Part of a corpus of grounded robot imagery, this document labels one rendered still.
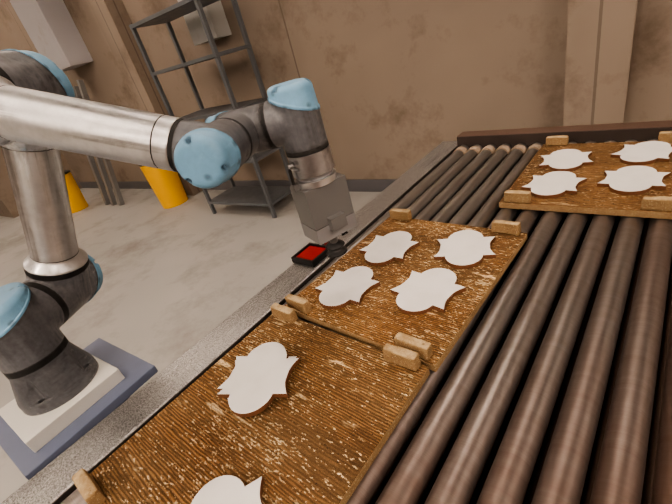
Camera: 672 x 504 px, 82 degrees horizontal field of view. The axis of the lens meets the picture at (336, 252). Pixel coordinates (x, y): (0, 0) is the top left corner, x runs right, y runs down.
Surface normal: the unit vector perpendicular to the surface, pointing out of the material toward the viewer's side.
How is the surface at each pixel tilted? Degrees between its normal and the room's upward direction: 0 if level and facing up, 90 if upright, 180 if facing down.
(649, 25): 90
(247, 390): 0
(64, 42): 90
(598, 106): 90
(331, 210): 90
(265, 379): 0
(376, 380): 0
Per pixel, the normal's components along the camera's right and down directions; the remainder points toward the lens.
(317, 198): 0.52, 0.31
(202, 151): -0.09, 0.50
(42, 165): 0.70, 0.47
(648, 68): -0.54, 0.53
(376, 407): -0.24, -0.84
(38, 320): 0.96, -0.19
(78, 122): -0.02, 0.10
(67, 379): 0.72, -0.24
